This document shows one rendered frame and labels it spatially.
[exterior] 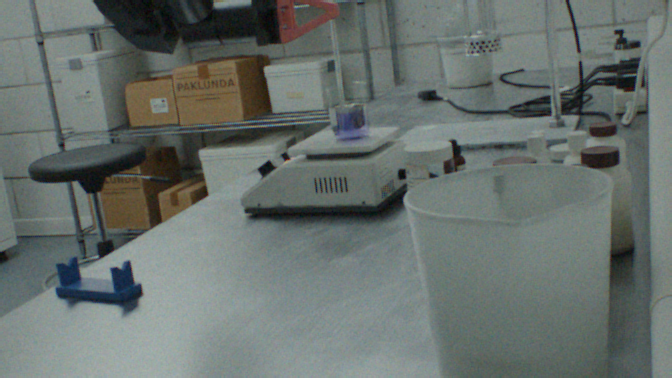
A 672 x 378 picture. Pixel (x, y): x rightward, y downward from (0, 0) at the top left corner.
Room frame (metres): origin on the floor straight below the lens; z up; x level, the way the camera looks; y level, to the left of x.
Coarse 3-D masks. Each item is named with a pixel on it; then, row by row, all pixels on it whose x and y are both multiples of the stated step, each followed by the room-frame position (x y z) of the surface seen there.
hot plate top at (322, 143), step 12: (324, 132) 1.21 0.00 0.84; (372, 132) 1.16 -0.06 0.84; (384, 132) 1.14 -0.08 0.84; (396, 132) 1.15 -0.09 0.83; (300, 144) 1.14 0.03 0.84; (312, 144) 1.13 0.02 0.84; (324, 144) 1.12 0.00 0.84; (336, 144) 1.10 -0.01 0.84; (348, 144) 1.09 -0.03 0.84; (360, 144) 1.08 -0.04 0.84; (372, 144) 1.08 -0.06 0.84
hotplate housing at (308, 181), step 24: (384, 144) 1.15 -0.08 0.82; (288, 168) 1.11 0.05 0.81; (312, 168) 1.10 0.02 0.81; (336, 168) 1.08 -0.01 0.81; (360, 168) 1.07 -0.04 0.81; (384, 168) 1.09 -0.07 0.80; (264, 192) 1.13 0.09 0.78; (288, 192) 1.11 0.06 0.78; (312, 192) 1.10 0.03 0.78; (336, 192) 1.08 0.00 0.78; (360, 192) 1.07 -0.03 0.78; (384, 192) 1.08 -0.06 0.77
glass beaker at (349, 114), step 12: (336, 84) 1.14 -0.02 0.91; (348, 84) 1.15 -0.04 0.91; (360, 84) 1.14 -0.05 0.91; (336, 96) 1.10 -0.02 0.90; (348, 96) 1.10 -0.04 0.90; (360, 96) 1.10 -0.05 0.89; (336, 108) 1.10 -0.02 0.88; (348, 108) 1.10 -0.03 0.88; (360, 108) 1.10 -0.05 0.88; (336, 120) 1.10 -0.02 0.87; (348, 120) 1.10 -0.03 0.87; (360, 120) 1.10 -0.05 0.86; (336, 132) 1.11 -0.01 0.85; (348, 132) 1.10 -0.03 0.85; (360, 132) 1.10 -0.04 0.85
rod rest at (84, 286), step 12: (60, 264) 0.91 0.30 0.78; (72, 264) 0.92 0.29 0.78; (60, 276) 0.91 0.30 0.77; (72, 276) 0.92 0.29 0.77; (120, 276) 0.87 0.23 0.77; (132, 276) 0.88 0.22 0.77; (60, 288) 0.90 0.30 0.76; (72, 288) 0.89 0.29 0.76; (84, 288) 0.89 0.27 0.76; (96, 288) 0.88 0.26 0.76; (108, 288) 0.88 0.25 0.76; (120, 288) 0.87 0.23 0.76; (132, 288) 0.87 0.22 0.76; (108, 300) 0.87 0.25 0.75; (120, 300) 0.86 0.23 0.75
